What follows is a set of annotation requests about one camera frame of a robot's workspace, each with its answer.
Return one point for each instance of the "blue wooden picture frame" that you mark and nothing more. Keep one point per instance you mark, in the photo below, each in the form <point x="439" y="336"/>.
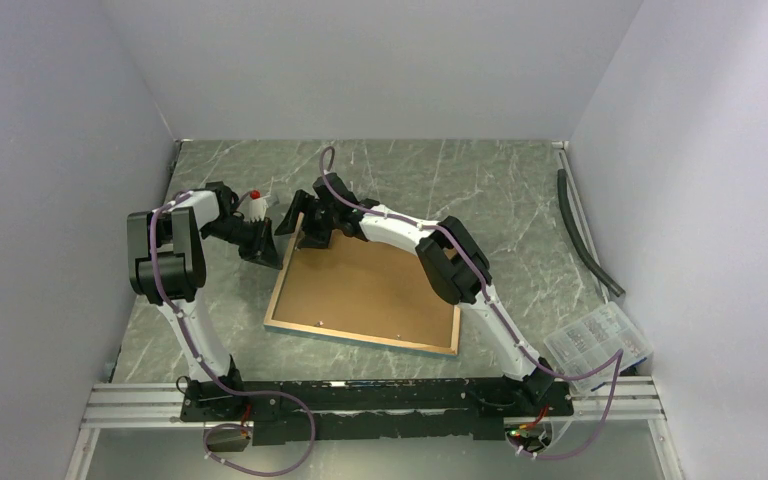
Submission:
<point x="278" y="298"/>

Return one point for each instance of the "aluminium extrusion rail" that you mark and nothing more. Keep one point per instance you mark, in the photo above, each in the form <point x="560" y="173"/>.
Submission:
<point x="159" y="405"/>

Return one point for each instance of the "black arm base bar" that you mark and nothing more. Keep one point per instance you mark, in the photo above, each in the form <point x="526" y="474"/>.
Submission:
<point x="286" y="411"/>

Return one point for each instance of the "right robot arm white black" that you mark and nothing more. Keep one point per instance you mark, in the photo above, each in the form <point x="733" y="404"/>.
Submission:
<point x="456" y="268"/>

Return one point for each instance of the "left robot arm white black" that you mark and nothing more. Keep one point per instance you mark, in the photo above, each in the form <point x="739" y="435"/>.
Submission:
<point x="167" y="266"/>

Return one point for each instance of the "clear plastic screw box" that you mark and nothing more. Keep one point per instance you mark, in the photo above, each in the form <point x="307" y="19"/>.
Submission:
<point x="592" y="340"/>

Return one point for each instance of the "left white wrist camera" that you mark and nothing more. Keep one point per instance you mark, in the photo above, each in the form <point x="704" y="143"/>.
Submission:
<point x="257" y="206"/>

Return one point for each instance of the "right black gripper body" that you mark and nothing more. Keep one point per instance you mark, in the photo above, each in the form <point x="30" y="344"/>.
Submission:
<point x="319" y="223"/>

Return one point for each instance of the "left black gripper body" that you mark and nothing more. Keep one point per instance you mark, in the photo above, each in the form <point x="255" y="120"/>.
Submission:
<point x="248" y="236"/>

